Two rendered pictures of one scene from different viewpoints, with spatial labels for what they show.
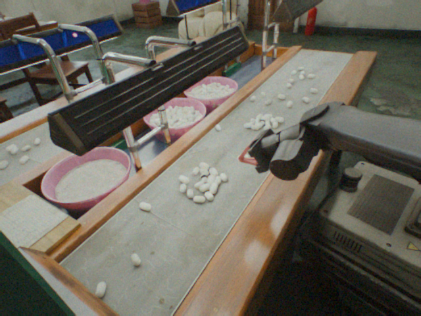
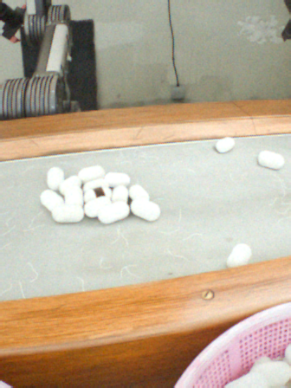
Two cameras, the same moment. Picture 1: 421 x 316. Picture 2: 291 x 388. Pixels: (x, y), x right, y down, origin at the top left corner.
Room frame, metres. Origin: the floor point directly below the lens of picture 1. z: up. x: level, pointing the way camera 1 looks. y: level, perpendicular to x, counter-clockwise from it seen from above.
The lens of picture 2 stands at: (1.14, 0.06, 0.98)
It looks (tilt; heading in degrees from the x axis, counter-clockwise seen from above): 31 degrees down; 221
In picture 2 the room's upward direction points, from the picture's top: 1 degrees counter-clockwise
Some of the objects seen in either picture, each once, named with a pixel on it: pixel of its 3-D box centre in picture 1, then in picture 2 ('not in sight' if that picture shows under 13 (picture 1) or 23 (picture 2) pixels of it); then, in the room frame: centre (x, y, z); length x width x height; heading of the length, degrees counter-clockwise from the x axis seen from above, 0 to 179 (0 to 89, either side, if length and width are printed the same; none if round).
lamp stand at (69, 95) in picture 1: (80, 99); not in sight; (0.92, 0.44, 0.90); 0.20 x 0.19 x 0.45; 144
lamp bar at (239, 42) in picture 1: (176, 70); not in sight; (0.63, 0.06, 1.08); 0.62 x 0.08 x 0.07; 144
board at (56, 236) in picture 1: (16, 218); not in sight; (0.48, 0.51, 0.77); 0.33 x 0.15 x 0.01; 54
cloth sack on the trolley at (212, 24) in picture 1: (217, 29); not in sight; (3.98, -0.29, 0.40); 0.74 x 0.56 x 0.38; 144
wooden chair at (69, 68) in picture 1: (57, 69); not in sight; (2.68, 1.38, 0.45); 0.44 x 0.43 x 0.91; 163
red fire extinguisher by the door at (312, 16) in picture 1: (311, 18); not in sight; (4.86, -1.93, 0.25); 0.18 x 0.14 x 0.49; 143
